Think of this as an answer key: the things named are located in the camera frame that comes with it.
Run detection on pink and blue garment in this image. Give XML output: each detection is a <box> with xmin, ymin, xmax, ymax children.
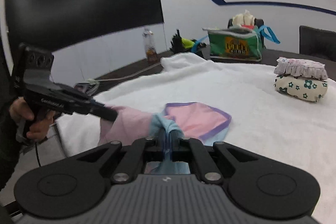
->
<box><xmin>98</xmin><ymin>102</ymin><xmax>232</xmax><ymax>174</ymax></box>

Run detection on white clothes in bag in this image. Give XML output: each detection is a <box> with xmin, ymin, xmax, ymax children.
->
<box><xmin>232</xmin><ymin>10</ymin><xmax>255</xmax><ymax>26</ymax></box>

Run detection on person's left hand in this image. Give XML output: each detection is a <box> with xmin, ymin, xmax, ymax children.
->
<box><xmin>9</xmin><ymin>98</ymin><xmax>56</xmax><ymax>141</ymax></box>

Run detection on clear plastic bottle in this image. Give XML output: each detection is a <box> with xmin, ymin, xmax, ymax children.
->
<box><xmin>142</xmin><ymin>27</ymin><xmax>158</xmax><ymax>64</ymax></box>

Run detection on white towel table cover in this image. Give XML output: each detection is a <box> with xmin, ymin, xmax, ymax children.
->
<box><xmin>56</xmin><ymin>52</ymin><xmax>336</xmax><ymax>224</ymax></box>

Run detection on black walkie-talkie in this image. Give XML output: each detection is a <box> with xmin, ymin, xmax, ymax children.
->
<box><xmin>170</xmin><ymin>29</ymin><xmax>186</xmax><ymax>54</ymax></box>

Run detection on neon yellow object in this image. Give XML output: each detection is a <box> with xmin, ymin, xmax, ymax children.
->
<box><xmin>181</xmin><ymin>38</ymin><xmax>195</xmax><ymax>51</ymax></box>

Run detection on green storage bag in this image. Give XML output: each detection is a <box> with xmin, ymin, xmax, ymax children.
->
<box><xmin>191</xmin><ymin>24</ymin><xmax>280</xmax><ymax>62</ymax></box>

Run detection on folded lilac floral garment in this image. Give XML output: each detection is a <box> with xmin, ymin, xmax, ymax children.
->
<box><xmin>274</xmin><ymin>57</ymin><xmax>329</xmax><ymax>80</ymax></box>

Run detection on folded cream flower garment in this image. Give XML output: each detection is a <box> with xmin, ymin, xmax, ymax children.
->
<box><xmin>274</xmin><ymin>75</ymin><xmax>328</xmax><ymax>102</ymax></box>

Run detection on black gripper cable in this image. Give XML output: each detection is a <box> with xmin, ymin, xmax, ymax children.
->
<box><xmin>34</xmin><ymin>140</ymin><xmax>44</xmax><ymax>167</ymax></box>

